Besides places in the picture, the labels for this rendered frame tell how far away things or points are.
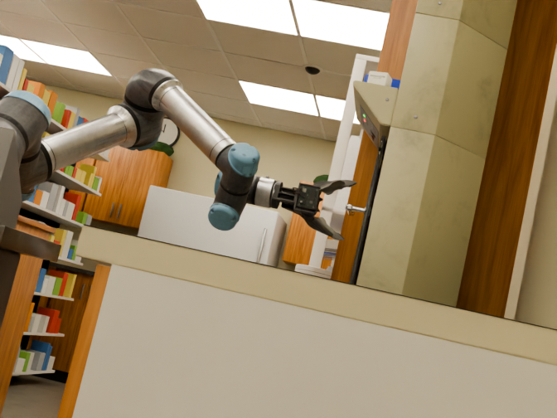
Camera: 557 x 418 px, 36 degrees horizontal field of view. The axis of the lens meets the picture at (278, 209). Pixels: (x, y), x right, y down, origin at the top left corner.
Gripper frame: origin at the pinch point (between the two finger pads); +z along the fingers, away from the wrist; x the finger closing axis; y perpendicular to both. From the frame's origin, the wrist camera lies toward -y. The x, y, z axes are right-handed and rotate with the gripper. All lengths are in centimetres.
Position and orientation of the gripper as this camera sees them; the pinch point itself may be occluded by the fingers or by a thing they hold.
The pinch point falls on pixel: (351, 211)
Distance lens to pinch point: 217.3
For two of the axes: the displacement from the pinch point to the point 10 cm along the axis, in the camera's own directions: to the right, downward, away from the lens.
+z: 9.7, 2.0, -1.5
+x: 2.3, -9.6, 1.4
